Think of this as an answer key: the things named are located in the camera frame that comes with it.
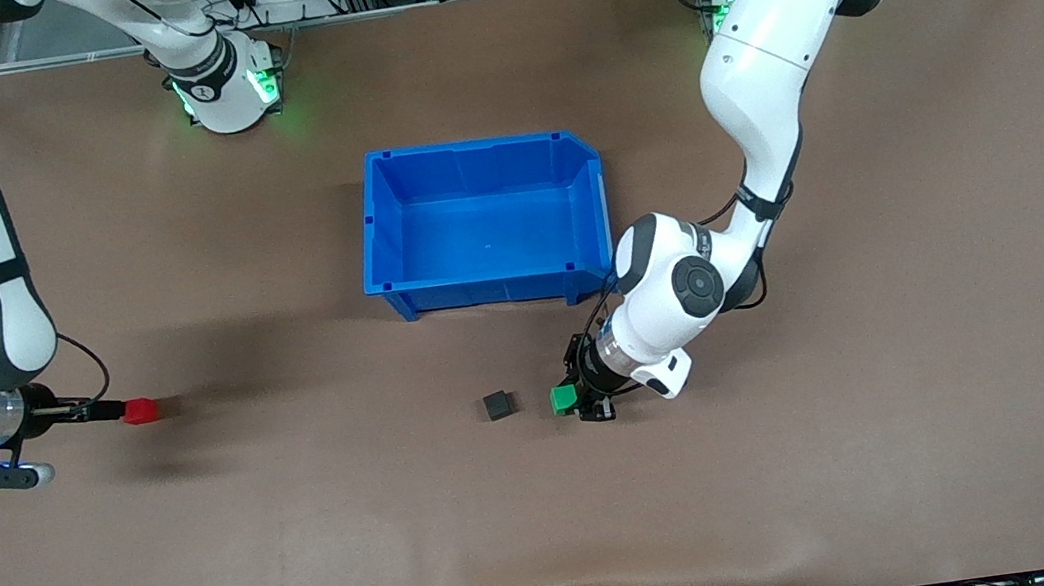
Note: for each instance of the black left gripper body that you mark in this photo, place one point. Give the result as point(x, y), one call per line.
point(587, 377)

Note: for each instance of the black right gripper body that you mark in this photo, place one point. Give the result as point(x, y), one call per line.
point(45, 408)

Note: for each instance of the green cube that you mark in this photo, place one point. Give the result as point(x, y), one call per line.
point(563, 400)

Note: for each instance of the red cube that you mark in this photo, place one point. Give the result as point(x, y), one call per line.
point(141, 412)

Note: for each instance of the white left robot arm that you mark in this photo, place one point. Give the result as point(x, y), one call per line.
point(755, 71)

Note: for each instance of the black cube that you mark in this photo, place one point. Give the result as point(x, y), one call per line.
point(497, 405)

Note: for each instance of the blue plastic storage bin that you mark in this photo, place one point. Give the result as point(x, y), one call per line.
point(483, 227)

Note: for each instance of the table cover sheet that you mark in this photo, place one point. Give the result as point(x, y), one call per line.
point(216, 575)

